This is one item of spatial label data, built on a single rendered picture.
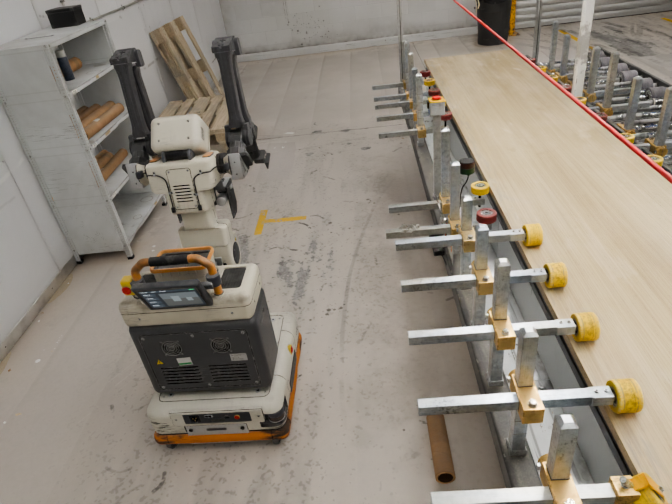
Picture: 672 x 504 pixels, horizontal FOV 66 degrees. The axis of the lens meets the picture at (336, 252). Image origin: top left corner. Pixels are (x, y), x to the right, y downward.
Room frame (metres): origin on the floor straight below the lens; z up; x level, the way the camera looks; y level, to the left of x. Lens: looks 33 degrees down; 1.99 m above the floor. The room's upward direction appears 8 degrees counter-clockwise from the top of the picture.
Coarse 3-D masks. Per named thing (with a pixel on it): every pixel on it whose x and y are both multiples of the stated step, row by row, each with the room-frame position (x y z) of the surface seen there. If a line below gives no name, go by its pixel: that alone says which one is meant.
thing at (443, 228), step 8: (448, 224) 1.84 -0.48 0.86; (472, 224) 1.82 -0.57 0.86; (488, 224) 1.80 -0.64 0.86; (392, 232) 1.84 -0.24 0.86; (400, 232) 1.84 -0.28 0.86; (408, 232) 1.84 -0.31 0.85; (416, 232) 1.83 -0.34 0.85; (424, 232) 1.83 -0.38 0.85; (432, 232) 1.83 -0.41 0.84; (440, 232) 1.82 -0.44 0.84; (448, 232) 1.82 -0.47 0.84
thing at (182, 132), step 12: (156, 120) 2.11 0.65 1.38; (168, 120) 2.10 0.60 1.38; (180, 120) 2.09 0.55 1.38; (192, 120) 2.08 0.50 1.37; (156, 132) 2.07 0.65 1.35; (168, 132) 2.06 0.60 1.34; (180, 132) 2.05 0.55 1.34; (192, 132) 2.04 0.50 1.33; (204, 132) 2.11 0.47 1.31; (156, 144) 2.04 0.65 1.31; (168, 144) 2.03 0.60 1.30; (180, 144) 2.02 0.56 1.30; (192, 144) 2.02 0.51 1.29; (204, 144) 2.07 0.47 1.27
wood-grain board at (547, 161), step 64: (448, 64) 4.18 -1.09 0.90; (512, 64) 3.93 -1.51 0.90; (512, 128) 2.68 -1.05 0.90; (576, 128) 2.56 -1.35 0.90; (512, 192) 1.97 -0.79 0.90; (576, 192) 1.89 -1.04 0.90; (640, 192) 1.82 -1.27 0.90; (576, 256) 1.45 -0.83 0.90; (640, 256) 1.40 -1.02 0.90; (640, 320) 1.10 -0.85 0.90; (640, 384) 0.87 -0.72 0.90; (640, 448) 0.70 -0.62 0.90
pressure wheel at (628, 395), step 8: (608, 384) 0.84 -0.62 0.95; (616, 384) 0.82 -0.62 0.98; (624, 384) 0.82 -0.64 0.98; (632, 384) 0.81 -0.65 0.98; (616, 392) 0.81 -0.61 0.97; (624, 392) 0.80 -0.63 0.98; (632, 392) 0.79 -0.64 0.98; (640, 392) 0.79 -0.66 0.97; (616, 400) 0.80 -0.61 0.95; (624, 400) 0.78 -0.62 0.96; (632, 400) 0.78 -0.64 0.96; (640, 400) 0.78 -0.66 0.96; (616, 408) 0.79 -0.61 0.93; (624, 408) 0.78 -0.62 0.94; (632, 408) 0.78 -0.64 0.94; (640, 408) 0.77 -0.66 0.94
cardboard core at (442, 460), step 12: (432, 420) 1.50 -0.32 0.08; (444, 420) 1.51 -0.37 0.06; (432, 432) 1.44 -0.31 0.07; (444, 432) 1.43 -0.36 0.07; (432, 444) 1.39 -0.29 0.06; (444, 444) 1.37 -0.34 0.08; (432, 456) 1.34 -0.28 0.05; (444, 456) 1.31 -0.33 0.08; (444, 468) 1.26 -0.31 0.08; (444, 480) 1.25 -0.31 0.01
